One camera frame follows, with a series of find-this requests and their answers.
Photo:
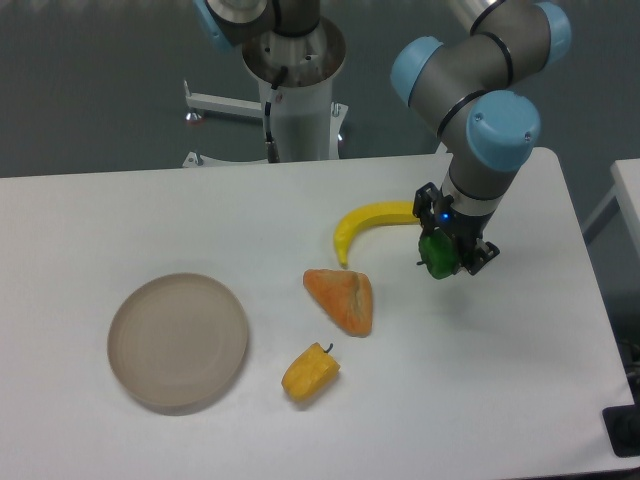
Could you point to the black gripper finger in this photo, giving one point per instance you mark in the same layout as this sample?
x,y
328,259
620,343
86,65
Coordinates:
x,y
479,256
423,206

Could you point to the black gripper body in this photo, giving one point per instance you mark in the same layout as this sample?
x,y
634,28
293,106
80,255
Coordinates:
x,y
464,230

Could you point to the green pepper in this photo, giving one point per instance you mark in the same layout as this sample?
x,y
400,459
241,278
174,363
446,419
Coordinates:
x,y
438,254

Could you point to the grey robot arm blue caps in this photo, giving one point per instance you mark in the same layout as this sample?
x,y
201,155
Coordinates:
x,y
463,93

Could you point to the yellow pepper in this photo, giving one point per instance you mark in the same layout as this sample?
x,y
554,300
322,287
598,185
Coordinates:
x,y
309,373

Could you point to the yellow banana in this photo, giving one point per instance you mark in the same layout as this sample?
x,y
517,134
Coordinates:
x,y
366,217

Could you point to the orange bread wedge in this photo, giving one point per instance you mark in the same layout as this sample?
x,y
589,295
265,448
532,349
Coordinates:
x,y
345,296

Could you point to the white side table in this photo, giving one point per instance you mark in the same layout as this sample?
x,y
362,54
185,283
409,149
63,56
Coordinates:
x,y
622,197

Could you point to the black box at table edge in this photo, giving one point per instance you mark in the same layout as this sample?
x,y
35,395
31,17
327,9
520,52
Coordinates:
x,y
622,426

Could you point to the beige round plate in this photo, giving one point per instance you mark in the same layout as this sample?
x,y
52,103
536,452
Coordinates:
x,y
177,342

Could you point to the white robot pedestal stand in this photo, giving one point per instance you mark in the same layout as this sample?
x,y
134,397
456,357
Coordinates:
x,y
294,75

